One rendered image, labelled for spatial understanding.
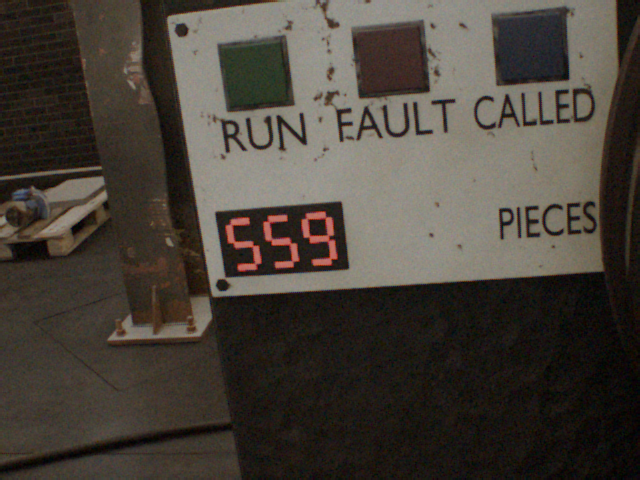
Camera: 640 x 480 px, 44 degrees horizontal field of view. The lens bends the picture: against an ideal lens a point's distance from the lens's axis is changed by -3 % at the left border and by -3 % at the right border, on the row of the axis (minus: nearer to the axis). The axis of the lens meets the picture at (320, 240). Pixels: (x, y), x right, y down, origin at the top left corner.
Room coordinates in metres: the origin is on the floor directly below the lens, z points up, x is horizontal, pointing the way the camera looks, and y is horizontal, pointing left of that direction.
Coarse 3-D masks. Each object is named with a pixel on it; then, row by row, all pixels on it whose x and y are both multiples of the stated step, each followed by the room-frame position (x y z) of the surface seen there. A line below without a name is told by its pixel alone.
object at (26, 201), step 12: (24, 192) 4.54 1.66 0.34; (36, 192) 4.68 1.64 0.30; (12, 204) 4.45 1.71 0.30; (24, 204) 4.49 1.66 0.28; (36, 204) 4.62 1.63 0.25; (48, 204) 4.75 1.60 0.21; (12, 216) 4.45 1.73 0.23; (24, 216) 4.45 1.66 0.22; (36, 216) 4.64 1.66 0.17; (48, 216) 4.54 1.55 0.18
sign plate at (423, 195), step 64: (320, 0) 0.48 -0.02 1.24; (384, 0) 0.47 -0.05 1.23; (448, 0) 0.47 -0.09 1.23; (512, 0) 0.46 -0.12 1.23; (576, 0) 0.46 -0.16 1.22; (192, 64) 0.50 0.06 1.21; (320, 64) 0.48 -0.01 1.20; (448, 64) 0.47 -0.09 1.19; (576, 64) 0.46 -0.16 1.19; (192, 128) 0.50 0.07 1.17; (256, 128) 0.49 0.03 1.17; (320, 128) 0.48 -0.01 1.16; (384, 128) 0.48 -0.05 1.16; (448, 128) 0.47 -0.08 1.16; (512, 128) 0.46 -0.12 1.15; (576, 128) 0.46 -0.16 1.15; (256, 192) 0.49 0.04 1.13; (320, 192) 0.48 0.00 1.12; (384, 192) 0.48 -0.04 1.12; (448, 192) 0.47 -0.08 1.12; (512, 192) 0.46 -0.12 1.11; (576, 192) 0.46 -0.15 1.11; (320, 256) 0.48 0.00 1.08; (384, 256) 0.48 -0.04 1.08; (448, 256) 0.47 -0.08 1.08; (512, 256) 0.46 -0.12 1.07; (576, 256) 0.46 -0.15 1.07
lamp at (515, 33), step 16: (512, 16) 0.46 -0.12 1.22; (528, 16) 0.46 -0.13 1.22; (544, 16) 0.45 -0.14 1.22; (560, 16) 0.45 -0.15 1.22; (512, 32) 0.46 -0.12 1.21; (528, 32) 0.46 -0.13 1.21; (544, 32) 0.45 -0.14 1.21; (560, 32) 0.45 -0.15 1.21; (512, 48) 0.46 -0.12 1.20; (528, 48) 0.46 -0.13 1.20; (544, 48) 0.45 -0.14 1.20; (560, 48) 0.45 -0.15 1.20; (512, 64) 0.46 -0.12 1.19; (528, 64) 0.46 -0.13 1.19; (544, 64) 0.45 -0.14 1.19; (560, 64) 0.45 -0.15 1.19
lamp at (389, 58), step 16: (368, 32) 0.47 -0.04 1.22; (384, 32) 0.47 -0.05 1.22; (400, 32) 0.47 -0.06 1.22; (416, 32) 0.47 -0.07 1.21; (368, 48) 0.47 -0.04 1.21; (384, 48) 0.47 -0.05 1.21; (400, 48) 0.47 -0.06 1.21; (416, 48) 0.47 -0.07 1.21; (368, 64) 0.47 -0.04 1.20; (384, 64) 0.47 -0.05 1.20; (400, 64) 0.47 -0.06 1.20; (416, 64) 0.47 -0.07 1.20; (368, 80) 0.47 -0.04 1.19; (384, 80) 0.47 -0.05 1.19; (400, 80) 0.47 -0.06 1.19; (416, 80) 0.47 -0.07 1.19
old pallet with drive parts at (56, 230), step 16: (0, 208) 5.13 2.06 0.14; (64, 208) 4.87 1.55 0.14; (80, 208) 4.80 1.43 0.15; (96, 208) 4.85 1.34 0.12; (0, 224) 4.67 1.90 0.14; (32, 224) 4.56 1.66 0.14; (48, 224) 4.58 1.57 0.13; (64, 224) 4.45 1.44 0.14; (96, 224) 4.83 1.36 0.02; (0, 240) 4.37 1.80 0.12; (16, 240) 4.35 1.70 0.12; (32, 240) 4.34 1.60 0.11; (48, 240) 4.33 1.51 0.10; (64, 240) 4.33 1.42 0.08; (80, 240) 4.54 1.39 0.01; (0, 256) 4.37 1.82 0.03; (16, 256) 4.40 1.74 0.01
